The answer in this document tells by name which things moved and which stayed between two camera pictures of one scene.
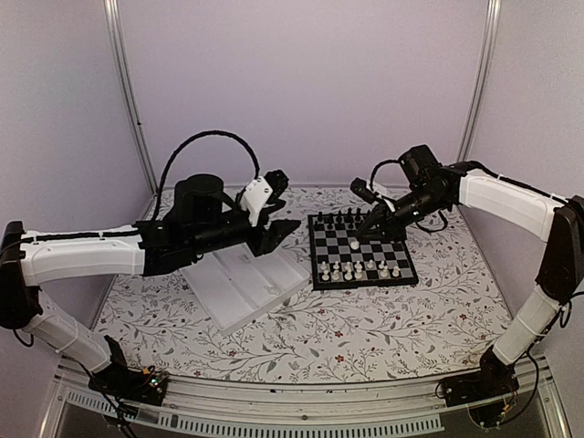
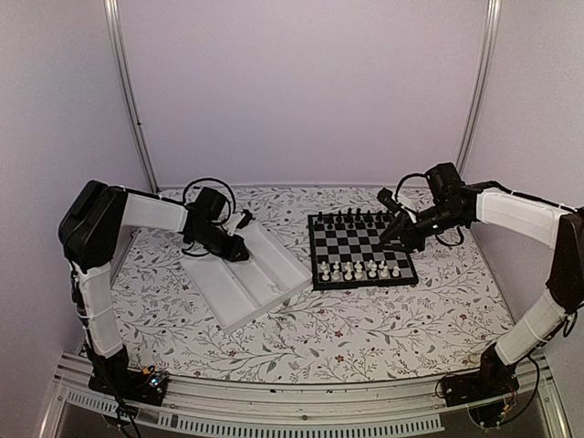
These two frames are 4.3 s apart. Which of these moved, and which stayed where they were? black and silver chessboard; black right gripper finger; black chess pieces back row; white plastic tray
Moved: black right gripper finger
Stayed: black chess pieces back row; black and silver chessboard; white plastic tray
